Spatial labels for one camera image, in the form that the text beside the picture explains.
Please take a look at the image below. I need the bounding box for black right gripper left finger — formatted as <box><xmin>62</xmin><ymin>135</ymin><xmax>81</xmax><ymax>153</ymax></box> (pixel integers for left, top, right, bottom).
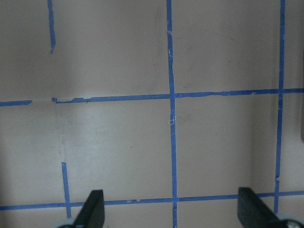
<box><xmin>72</xmin><ymin>190</ymin><xmax>105</xmax><ymax>228</ymax></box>

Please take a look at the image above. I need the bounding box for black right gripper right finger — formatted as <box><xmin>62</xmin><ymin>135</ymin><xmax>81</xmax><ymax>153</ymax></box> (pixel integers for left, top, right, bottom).
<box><xmin>237</xmin><ymin>187</ymin><xmax>280</xmax><ymax>228</ymax></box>

